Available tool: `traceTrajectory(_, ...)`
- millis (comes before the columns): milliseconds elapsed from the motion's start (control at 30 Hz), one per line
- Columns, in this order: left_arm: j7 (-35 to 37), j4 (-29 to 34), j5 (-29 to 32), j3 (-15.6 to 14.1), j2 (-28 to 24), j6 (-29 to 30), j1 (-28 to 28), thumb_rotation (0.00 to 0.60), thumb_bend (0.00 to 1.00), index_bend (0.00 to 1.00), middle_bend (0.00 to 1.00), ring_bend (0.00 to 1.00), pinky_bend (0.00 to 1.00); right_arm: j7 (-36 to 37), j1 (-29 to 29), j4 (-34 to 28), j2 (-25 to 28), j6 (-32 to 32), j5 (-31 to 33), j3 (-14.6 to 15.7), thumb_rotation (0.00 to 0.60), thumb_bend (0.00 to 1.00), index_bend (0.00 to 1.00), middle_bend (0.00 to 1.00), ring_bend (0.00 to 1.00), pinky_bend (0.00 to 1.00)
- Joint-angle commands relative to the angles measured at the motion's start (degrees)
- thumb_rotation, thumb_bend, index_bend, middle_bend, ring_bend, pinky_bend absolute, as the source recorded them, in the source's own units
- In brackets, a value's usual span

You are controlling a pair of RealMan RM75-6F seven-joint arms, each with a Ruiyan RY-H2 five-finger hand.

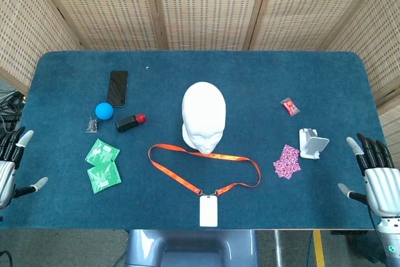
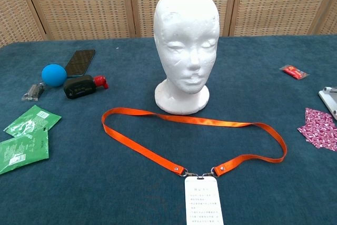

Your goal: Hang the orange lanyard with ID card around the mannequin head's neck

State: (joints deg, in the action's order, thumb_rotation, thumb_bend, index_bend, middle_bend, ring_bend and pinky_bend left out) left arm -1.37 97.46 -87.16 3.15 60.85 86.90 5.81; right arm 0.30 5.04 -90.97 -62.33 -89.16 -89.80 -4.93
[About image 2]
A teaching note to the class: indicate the white ID badge card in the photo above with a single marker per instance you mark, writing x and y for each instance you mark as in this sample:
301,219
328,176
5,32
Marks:
202,201

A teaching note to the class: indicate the white foam mannequin head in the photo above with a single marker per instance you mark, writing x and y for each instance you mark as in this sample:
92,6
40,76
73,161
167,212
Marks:
184,38

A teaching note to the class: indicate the black bottle with red cap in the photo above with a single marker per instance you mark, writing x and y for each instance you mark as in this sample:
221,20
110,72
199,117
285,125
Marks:
79,87

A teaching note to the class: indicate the black smartphone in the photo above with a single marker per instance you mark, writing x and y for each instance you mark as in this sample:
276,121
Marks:
80,61

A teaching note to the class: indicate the blue felt table cover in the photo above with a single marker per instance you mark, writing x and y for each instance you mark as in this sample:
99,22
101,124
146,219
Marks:
105,183

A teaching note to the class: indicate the blue ball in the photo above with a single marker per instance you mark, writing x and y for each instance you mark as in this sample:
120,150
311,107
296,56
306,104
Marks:
54,74

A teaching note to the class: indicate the red snack packet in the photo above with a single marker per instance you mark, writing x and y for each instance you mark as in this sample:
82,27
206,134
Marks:
293,71

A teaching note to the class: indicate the small clear packet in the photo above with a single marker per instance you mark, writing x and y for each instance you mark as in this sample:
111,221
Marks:
33,92

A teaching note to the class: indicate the small green sachet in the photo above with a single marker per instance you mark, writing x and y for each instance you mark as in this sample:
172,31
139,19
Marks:
31,122

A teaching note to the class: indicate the magenta patterned packet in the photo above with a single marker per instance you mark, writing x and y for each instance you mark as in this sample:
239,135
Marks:
318,130

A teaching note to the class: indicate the large green sachet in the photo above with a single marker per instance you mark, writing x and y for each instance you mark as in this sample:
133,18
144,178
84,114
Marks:
23,151

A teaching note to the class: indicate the white metal stand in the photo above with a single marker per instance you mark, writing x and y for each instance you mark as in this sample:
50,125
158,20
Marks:
329,101

